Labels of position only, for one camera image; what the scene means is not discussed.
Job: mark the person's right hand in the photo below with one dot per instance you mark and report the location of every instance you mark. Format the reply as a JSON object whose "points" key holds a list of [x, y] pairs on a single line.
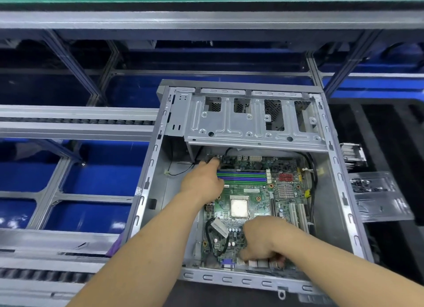
{"points": [[265, 238]]}

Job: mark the person's left hand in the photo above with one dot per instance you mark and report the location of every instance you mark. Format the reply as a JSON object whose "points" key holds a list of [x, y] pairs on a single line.
{"points": [[203, 183]]}

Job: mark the silver square CPU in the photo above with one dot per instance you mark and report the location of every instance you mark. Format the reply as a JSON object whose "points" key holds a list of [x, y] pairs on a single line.
{"points": [[240, 207]]}

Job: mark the green motherboard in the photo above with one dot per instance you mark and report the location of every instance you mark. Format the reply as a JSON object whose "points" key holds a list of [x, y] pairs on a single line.
{"points": [[291, 197]]}

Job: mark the grey metal computer case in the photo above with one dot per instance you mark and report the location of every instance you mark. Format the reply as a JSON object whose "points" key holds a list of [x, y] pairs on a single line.
{"points": [[172, 144]]}

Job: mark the person's left forearm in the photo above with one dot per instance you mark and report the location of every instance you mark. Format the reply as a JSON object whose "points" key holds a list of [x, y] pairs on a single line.
{"points": [[132, 257]]}

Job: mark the person's right forearm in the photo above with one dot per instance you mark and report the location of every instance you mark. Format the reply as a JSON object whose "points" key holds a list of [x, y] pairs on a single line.
{"points": [[351, 267]]}

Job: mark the black CPU cooler fan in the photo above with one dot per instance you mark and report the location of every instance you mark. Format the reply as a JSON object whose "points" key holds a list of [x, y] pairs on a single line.
{"points": [[353, 155]]}

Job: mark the clear plastic screw tray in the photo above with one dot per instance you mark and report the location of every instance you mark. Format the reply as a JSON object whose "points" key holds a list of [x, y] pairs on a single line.
{"points": [[379, 197]]}

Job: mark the grey flat metal rail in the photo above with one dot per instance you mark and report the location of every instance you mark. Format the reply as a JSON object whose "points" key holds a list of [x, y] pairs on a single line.
{"points": [[73, 122]]}

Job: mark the grey roller conveyor rail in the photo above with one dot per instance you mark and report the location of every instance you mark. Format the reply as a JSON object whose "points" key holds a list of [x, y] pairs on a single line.
{"points": [[46, 257]]}

